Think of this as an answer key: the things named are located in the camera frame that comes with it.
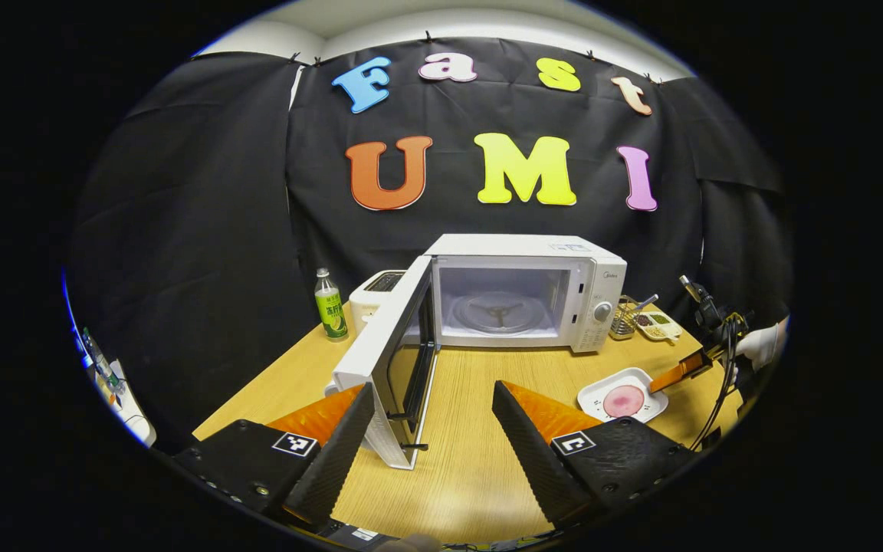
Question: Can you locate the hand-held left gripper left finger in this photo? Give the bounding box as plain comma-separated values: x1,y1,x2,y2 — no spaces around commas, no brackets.
173,383,376,530

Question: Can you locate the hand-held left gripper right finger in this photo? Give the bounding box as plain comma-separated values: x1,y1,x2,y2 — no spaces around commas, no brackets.
491,379,699,531

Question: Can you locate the pink round food slice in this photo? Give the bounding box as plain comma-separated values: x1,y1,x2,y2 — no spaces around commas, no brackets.
603,385,646,418

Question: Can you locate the white square plate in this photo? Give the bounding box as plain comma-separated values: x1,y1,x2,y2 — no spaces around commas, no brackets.
577,367,670,424

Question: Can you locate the white microwave oven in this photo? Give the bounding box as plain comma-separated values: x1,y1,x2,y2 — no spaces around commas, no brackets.
330,234,628,471

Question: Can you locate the glass microwave turntable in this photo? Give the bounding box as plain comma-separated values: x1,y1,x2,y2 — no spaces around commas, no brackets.
453,291,548,334

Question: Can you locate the white divided grain dish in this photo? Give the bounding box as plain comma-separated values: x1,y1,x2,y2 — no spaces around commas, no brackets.
635,310,682,343

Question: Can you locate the green label drink bottle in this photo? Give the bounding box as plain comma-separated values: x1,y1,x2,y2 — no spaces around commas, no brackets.
314,268,349,342

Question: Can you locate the white toaster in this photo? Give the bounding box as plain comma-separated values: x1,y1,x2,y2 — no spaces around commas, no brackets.
348,270,408,334

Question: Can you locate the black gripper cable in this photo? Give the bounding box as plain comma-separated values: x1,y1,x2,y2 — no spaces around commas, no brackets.
688,314,743,453

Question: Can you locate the wire mesh utensil holder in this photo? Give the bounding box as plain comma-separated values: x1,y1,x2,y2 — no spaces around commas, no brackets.
610,295,639,340

